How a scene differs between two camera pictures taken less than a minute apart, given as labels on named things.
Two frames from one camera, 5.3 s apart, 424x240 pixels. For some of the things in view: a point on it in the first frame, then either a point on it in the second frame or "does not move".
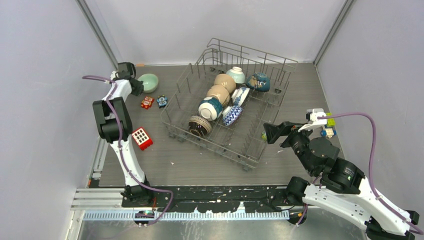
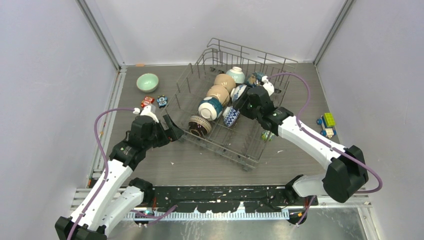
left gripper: x=139 y=88 to x=173 y=132
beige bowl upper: x=226 y=81 does not move
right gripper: x=273 y=130 to x=244 y=100
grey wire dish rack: x=228 y=95 does not move
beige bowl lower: x=220 y=92 does not move
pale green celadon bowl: x=150 y=82 does not move
